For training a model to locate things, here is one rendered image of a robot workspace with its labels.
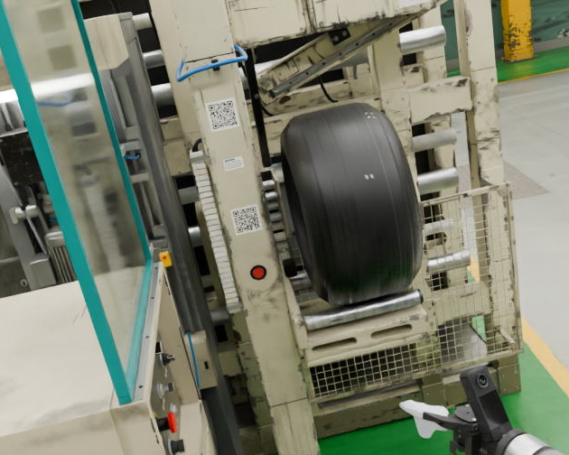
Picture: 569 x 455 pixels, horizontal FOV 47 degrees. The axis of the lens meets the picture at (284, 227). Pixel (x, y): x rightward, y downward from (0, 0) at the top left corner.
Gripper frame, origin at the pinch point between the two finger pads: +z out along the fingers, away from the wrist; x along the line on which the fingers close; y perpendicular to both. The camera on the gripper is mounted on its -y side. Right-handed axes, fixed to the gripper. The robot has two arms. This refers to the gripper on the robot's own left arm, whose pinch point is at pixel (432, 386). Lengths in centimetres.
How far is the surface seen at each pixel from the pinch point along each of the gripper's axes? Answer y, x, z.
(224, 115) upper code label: -44, -5, 74
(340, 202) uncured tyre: -23, 13, 49
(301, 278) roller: 12, 23, 89
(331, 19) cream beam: -66, 36, 85
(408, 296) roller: 10, 37, 53
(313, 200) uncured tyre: -23, 9, 54
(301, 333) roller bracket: 15, 6, 61
